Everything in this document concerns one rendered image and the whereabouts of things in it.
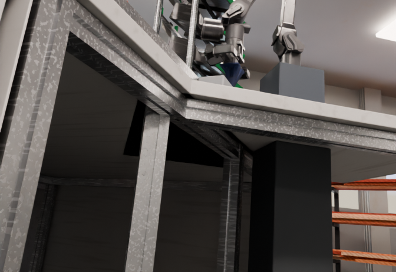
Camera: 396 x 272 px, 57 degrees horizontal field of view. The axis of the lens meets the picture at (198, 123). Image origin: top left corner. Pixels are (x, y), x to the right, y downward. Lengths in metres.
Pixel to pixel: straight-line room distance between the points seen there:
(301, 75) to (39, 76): 0.80
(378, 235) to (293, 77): 4.99
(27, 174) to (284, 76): 0.80
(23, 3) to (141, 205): 0.38
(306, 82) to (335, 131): 0.29
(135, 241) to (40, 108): 0.33
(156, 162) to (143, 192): 0.06
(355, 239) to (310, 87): 4.91
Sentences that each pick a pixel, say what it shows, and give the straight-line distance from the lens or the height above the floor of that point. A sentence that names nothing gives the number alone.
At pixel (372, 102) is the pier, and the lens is 6.34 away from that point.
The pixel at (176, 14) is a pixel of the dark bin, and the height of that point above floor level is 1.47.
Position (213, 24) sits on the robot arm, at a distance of 1.15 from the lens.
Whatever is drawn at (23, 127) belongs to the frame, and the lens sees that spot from 0.39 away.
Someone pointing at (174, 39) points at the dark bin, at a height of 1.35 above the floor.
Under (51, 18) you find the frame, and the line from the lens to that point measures 0.43.
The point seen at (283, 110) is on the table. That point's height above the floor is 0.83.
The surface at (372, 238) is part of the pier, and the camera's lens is 5.88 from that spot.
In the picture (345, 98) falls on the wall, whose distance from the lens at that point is 6.27.
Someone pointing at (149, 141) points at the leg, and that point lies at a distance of 0.67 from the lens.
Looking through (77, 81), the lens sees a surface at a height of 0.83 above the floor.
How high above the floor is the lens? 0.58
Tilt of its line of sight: 17 degrees up
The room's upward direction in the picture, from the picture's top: 5 degrees clockwise
